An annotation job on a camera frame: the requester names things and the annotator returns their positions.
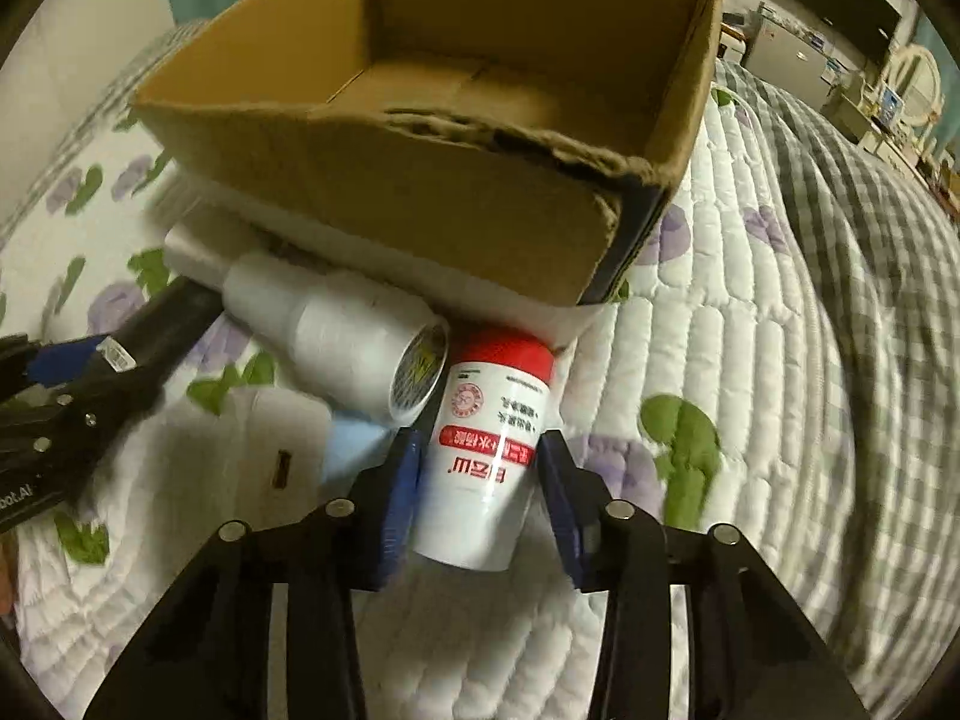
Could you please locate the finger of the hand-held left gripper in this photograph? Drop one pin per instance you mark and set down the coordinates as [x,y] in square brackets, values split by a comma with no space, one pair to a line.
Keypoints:
[16,347]
[64,364]

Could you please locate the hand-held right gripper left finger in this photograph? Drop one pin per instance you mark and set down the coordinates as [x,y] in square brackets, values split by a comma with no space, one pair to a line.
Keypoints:
[402,499]

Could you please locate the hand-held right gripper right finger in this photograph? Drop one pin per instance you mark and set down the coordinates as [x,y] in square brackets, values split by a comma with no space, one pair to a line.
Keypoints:
[559,499]

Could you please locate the white bottle with red cap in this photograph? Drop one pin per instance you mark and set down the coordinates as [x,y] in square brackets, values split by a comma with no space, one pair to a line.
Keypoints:
[480,499]

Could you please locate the black box with barcode sticker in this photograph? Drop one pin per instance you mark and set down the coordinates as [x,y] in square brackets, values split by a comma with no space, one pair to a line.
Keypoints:
[169,322]

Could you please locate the brown cardboard box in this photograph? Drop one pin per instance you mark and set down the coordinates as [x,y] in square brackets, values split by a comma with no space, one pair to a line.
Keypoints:
[412,195]

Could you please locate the light blue small object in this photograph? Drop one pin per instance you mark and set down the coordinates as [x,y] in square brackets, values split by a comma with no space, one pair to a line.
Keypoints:
[352,446]

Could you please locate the white power adapter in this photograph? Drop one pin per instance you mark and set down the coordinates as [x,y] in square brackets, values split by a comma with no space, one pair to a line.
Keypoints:
[262,427]

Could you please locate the plain white plastic bottle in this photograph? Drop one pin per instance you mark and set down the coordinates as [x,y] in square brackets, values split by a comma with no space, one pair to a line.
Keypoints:
[337,330]

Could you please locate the white floral quilt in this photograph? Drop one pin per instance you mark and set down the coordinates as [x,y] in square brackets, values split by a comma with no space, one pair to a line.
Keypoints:
[720,390]

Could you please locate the grey checked blanket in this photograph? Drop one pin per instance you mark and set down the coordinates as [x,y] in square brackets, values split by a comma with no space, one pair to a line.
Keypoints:
[862,240]

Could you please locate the white cabinet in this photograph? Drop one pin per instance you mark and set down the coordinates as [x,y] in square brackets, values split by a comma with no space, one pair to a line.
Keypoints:
[784,52]

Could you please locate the oval vanity mirror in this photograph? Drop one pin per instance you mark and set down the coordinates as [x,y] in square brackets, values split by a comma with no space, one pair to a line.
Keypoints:
[911,86]

